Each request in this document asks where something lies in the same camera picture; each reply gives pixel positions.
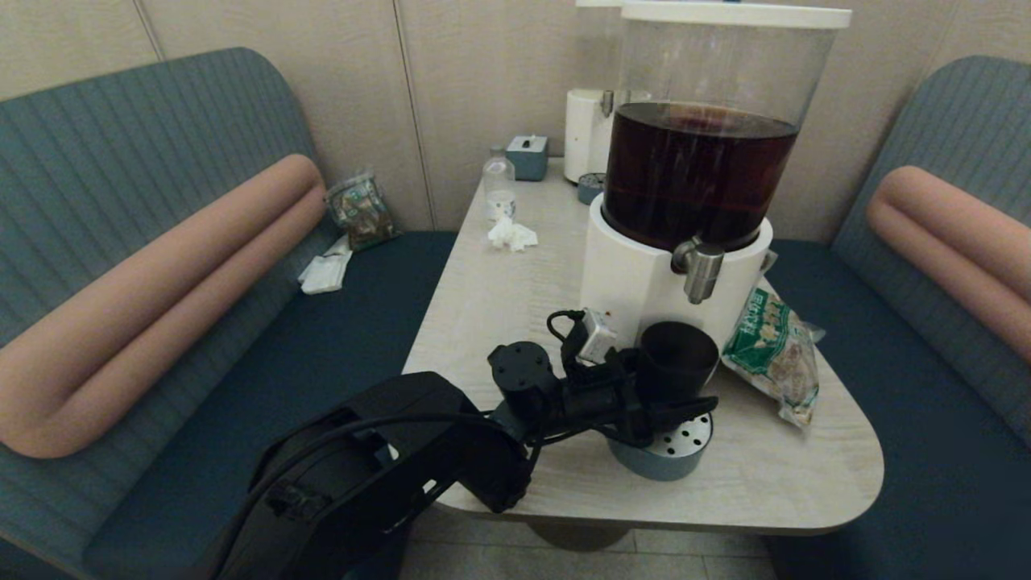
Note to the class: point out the blue-grey tissue box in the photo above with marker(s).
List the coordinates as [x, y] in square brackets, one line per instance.
[527, 157]

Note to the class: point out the pink cylindrical bolster cushion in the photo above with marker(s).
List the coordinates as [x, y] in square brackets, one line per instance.
[161, 290]
[950, 234]

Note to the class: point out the large white tea dispenser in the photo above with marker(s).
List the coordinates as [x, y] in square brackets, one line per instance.
[636, 274]

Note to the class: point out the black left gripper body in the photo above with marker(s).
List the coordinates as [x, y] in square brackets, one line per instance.
[604, 395]

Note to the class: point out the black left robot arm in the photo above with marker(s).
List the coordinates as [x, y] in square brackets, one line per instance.
[387, 475]

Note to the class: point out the white napkin pack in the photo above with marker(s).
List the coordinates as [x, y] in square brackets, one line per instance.
[324, 272]

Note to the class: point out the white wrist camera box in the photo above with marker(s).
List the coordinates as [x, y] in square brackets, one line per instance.
[598, 334]

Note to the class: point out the steel dispenser tap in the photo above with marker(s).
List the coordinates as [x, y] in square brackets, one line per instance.
[699, 270]

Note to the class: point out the small round drip tray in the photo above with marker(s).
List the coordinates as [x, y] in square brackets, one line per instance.
[590, 189]

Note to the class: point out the bronze table pedestal base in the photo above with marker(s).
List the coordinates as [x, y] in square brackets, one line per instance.
[580, 538]

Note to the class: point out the green label snack bag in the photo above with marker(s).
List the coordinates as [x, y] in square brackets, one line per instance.
[777, 362]

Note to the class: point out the round blue-grey perforated drip tray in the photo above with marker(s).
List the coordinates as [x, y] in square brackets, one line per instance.
[668, 459]

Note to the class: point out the crumpled white tissue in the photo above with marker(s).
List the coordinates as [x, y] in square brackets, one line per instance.
[511, 234]

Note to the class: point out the dark snack bag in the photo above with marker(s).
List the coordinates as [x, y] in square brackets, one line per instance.
[361, 211]

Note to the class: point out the clear plastic bottle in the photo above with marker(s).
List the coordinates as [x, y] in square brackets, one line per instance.
[499, 185]

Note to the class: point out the dark plastic cup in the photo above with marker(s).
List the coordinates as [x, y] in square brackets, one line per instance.
[676, 358]

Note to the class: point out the small white drink dispenser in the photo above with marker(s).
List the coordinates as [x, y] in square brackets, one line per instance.
[586, 133]

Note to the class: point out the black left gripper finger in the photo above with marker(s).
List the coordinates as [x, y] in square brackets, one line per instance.
[685, 407]

